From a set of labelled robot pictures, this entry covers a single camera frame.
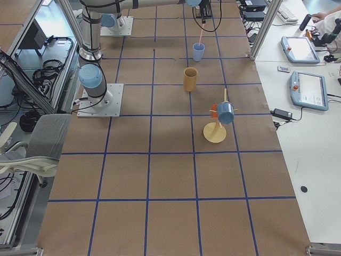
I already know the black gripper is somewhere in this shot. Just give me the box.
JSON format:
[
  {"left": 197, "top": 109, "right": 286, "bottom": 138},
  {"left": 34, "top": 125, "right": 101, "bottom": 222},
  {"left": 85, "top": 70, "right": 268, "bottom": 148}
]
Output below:
[{"left": 195, "top": 0, "right": 212, "bottom": 23}]

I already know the pink chopstick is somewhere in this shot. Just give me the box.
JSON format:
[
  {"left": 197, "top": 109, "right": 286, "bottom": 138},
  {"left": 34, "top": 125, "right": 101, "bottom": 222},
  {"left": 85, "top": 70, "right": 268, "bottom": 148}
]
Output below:
[{"left": 198, "top": 24, "right": 205, "bottom": 46}]

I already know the light blue plastic cup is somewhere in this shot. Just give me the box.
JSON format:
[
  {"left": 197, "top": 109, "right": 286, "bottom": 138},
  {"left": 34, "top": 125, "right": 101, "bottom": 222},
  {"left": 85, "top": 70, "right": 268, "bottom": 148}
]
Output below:
[{"left": 192, "top": 43, "right": 205, "bottom": 62}]

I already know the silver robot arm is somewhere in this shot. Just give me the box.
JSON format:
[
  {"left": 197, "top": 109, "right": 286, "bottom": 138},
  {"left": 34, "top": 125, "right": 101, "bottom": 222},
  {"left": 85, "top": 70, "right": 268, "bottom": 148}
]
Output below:
[{"left": 79, "top": 1, "right": 212, "bottom": 63}]

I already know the bamboo cylinder holder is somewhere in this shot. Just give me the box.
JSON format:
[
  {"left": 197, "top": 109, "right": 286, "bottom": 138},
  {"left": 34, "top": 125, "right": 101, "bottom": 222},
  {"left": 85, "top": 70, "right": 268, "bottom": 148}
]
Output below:
[{"left": 183, "top": 67, "right": 198, "bottom": 92}]

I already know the white keyboard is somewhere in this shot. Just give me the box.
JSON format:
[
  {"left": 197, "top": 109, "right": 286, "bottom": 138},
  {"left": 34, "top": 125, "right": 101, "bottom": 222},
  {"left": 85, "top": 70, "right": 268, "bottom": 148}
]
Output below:
[{"left": 277, "top": 3, "right": 298, "bottom": 24}]

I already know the upper teach pendant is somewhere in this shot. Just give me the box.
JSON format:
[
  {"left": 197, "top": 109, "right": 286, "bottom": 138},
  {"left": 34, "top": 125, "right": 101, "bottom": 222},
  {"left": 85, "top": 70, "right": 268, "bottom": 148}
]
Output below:
[{"left": 281, "top": 36, "right": 320, "bottom": 64}]

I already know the teach pendant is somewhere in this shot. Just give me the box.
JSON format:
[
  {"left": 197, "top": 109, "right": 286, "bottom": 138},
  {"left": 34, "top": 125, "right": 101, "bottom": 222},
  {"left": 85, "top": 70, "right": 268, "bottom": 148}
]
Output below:
[
  {"left": 281, "top": 36, "right": 320, "bottom": 64},
  {"left": 289, "top": 71, "right": 329, "bottom": 111}
]

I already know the blue mug on stand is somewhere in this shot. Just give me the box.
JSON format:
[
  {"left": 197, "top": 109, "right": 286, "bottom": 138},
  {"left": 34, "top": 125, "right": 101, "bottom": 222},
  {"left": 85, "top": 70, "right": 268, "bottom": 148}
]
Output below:
[{"left": 217, "top": 102, "right": 234, "bottom": 124}]

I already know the orange mug on stand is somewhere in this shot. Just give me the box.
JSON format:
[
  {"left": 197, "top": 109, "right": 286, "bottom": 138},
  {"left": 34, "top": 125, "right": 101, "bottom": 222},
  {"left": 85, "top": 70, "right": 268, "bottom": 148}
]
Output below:
[{"left": 210, "top": 104, "right": 218, "bottom": 118}]

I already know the lower teach pendant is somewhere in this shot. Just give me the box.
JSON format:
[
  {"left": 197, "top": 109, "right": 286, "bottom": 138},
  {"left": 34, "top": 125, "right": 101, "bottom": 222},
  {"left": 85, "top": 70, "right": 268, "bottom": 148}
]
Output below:
[{"left": 289, "top": 71, "right": 329, "bottom": 111}]

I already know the black power adapter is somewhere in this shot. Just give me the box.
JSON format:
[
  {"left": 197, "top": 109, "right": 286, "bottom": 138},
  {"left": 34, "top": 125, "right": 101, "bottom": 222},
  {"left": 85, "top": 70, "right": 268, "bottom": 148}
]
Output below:
[{"left": 270, "top": 108, "right": 293, "bottom": 121}]

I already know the grey office chair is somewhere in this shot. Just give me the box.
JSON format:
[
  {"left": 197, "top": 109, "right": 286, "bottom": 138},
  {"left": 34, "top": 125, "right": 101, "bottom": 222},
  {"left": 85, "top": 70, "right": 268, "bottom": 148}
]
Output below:
[{"left": 1, "top": 114, "right": 71, "bottom": 188}]

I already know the aluminium frame post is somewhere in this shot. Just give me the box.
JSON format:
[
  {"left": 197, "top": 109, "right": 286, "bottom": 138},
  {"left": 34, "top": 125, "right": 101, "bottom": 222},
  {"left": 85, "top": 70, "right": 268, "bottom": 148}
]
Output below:
[{"left": 249, "top": 0, "right": 282, "bottom": 61}]

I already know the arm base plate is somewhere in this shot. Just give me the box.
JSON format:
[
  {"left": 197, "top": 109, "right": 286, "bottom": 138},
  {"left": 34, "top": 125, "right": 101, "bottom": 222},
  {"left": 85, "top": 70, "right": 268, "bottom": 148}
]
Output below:
[
  {"left": 77, "top": 83, "right": 124, "bottom": 118},
  {"left": 101, "top": 16, "right": 134, "bottom": 37}
]

